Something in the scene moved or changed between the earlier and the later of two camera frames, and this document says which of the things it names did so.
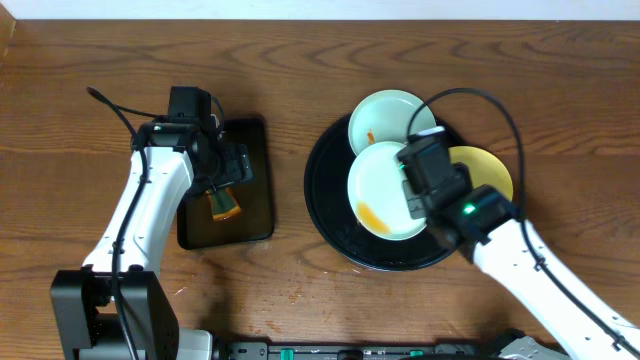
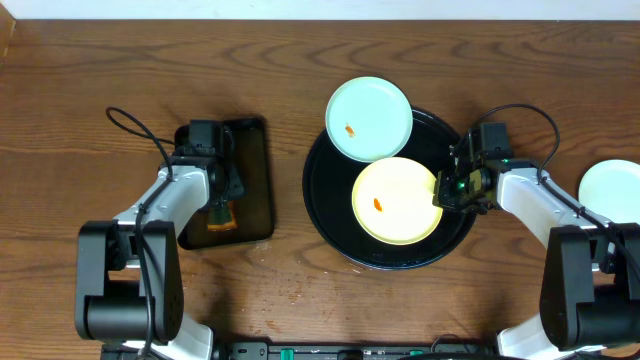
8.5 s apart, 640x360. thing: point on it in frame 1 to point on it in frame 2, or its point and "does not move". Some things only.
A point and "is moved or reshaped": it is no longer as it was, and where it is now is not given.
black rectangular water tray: [196, 226] does not move
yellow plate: [484, 168] is moved or reshaped
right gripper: [416, 200] to [442, 195]
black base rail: [367, 351] does not move
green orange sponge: [223, 203] is moved or reshaped
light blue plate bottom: [376, 196] to [611, 189]
